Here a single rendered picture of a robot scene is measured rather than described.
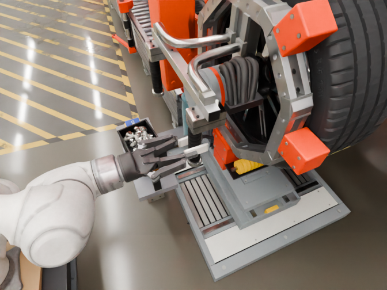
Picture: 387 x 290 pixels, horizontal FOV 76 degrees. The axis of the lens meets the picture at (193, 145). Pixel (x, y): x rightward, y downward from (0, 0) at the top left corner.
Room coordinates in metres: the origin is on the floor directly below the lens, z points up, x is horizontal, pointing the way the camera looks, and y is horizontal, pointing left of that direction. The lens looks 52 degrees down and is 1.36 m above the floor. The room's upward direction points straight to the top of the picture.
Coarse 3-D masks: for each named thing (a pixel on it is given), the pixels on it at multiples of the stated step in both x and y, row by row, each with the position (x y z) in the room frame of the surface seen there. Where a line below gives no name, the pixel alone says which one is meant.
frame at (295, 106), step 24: (216, 0) 0.79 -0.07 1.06; (240, 0) 0.67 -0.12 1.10; (264, 0) 0.65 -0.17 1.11; (216, 24) 0.89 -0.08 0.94; (264, 24) 0.56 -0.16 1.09; (288, 72) 0.48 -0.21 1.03; (288, 96) 0.44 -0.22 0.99; (312, 96) 0.45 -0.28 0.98; (288, 120) 0.41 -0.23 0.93; (240, 144) 0.59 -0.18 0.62
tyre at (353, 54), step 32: (288, 0) 0.64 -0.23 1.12; (352, 0) 0.59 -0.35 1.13; (384, 0) 0.61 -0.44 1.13; (352, 32) 0.52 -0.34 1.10; (384, 32) 0.54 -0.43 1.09; (320, 64) 0.49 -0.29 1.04; (352, 64) 0.47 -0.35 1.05; (384, 64) 0.50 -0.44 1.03; (320, 96) 0.45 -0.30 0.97; (352, 96) 0.45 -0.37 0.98; (384, 96) 0.47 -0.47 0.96; (320, 128) 0.42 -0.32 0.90; (352, 128) 0.43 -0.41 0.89
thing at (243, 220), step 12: (204, 156) 0.88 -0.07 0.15; (216, 168) 0.79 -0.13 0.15; (216, 180) 0.70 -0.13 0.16; (228, 192) 0.63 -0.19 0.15; (228, 204) 0.57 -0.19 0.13; (264, 204) 0.56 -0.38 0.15; (276, 204) 0.56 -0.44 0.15; (288, 204) 0.55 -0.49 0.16; (240, 216) 0.50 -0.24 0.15; (252, 216) 0.49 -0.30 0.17; (264, 216) 0.50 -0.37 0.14; (240, 228) 0.45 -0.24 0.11
